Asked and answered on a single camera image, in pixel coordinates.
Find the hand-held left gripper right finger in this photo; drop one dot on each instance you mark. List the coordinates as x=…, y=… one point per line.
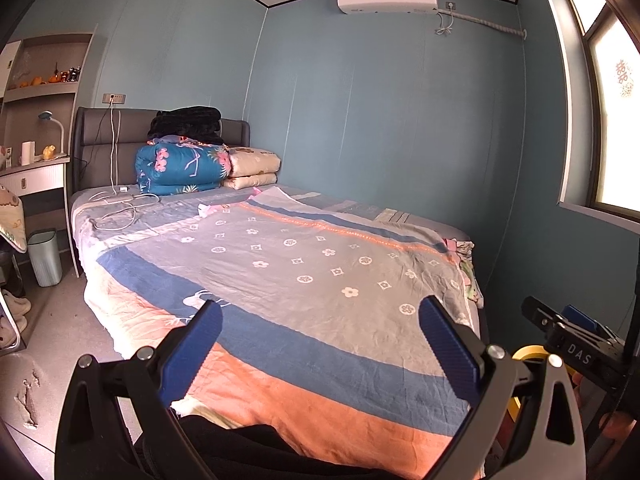
x=450, y=355

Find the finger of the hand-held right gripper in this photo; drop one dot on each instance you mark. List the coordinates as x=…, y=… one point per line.
x=542, y=315
x=580, y=320

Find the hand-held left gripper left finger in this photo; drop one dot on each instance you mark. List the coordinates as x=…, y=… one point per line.
x=192, y=360

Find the yellow tape roll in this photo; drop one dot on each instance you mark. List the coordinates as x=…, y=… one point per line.
x=527, y=351

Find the person's right hand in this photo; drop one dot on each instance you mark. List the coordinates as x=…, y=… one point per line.
x=620, y=427

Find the colourful printed cloth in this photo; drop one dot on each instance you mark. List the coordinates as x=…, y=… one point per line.
x=467, y=270

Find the person's black clothing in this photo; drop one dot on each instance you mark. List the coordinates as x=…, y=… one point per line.
x=250, y=450

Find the white pink small cloth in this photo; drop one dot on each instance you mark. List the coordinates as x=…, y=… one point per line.
x=206, y=209

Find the bed with patterned sheet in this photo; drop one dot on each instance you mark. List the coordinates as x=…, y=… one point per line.
x=300, y=240

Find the pale green waste bin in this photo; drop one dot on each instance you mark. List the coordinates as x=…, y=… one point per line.
x=45, y=260

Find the beige printed pillow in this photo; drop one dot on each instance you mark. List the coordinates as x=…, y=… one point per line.
x=255, y=160
x=250, y=181

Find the window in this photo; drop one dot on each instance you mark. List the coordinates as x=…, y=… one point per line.
x=615, y=135

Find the blue floral folded quilt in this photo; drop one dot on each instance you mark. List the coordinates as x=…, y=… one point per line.
x=180, y=165

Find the bear print blanket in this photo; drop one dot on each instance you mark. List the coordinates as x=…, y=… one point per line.
x=12, y=215

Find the black folded blanket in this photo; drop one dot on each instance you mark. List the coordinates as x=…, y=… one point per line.
x=187, y=122

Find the white desk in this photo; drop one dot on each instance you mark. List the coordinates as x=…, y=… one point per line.
x=35, y=177

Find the grey bed headboard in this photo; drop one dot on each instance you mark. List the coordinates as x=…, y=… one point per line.
x=95, y=130

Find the yellow duck toy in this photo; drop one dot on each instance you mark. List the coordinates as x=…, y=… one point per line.
x=49, y=152

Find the blue white desk lamp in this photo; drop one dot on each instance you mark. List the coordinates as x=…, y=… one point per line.
x=45, y=116

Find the white wrapped air conditioner pipe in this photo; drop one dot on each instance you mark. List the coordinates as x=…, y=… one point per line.
x=485, y=22

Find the dark small bottles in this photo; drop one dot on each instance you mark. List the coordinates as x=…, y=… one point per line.
x=70, y=75

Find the orange fruit ornaments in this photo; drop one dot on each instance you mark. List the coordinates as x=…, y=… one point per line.
x=37, y=80

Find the grey wall socket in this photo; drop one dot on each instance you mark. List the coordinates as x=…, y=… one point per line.
x=114, y=98

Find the white wall shelf unit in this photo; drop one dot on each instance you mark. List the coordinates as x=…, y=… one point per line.
x=50, y=97

